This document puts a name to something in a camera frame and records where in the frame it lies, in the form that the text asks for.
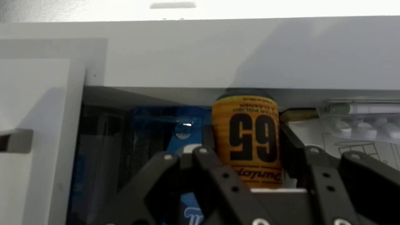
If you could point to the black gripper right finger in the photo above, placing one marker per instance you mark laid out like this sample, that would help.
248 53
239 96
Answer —
291 147

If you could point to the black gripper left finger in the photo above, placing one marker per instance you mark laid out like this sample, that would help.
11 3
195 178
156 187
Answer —
208 138

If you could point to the black bottle with orange label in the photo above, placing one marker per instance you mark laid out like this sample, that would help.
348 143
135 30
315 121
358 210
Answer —
250 137

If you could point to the white kitchen cabinet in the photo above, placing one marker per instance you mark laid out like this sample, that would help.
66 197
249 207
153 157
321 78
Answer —
208 53

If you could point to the white cabinet door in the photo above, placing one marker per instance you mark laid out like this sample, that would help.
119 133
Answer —
33 91

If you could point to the blue bag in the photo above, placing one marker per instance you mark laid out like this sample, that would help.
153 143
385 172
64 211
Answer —
166 128

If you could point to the clear plastic packet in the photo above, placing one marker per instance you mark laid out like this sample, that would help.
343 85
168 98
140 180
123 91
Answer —
363 120

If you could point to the white wall outlet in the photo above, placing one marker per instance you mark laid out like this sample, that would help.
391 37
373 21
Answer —
173 5

